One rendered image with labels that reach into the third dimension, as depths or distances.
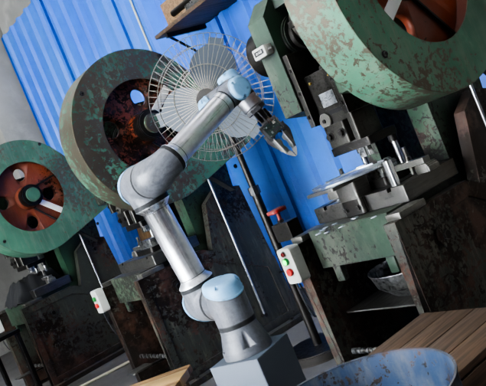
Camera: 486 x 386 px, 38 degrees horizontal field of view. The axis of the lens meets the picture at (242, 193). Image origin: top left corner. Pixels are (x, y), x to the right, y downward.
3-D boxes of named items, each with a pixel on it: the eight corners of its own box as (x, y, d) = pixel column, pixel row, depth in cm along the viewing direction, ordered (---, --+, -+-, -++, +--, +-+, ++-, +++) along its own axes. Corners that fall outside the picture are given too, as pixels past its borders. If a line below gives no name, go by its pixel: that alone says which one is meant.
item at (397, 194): (409, 201, 231) (402, 184, 230) (318, 224, 266) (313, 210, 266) (459, 172, 249) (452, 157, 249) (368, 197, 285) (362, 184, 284)
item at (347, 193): (347, 224, 234) (331, 186, 233) (319, 230, 245) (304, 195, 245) (392, 199, 249) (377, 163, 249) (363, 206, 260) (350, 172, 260)
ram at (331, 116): (353, 142, 243) (321, 62, 242) (324, 152, 255) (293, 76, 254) (383, 128, 254) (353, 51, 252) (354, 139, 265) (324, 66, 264)
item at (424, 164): (430, 171, 236) (419, 142, 235) (393, 181, 249) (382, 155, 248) (440, 165, 239) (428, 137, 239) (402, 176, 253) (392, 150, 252)
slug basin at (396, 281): (431, 299, 235) (420, 272, 235) (359, 307, 262) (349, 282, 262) (484, 260, 256) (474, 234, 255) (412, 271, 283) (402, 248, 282)
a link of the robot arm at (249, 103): (238, 106, 243) (256, 90, 242) (247, 116, 243) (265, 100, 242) (236, 106, 236) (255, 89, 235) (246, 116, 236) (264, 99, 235)
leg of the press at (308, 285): (358, 403, 258) (263, 175, 254) (337, 403, 267) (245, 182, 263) (488, 298, 313) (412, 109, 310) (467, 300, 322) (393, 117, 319)
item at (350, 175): (353, 180, 229) (352, 178, 229) (297, 197, 252) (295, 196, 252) (405, 154, 247) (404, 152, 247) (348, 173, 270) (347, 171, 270)
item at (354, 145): (373, 150, 244) (368, 135, 244) (334, 164, 260) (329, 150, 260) (401, 137, 254) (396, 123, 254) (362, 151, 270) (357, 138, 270)
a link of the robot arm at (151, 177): (137, 170, 197) (237, 63, 219) (123, 178, 206) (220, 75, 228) (165, 200, 199) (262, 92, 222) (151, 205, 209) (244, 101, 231)
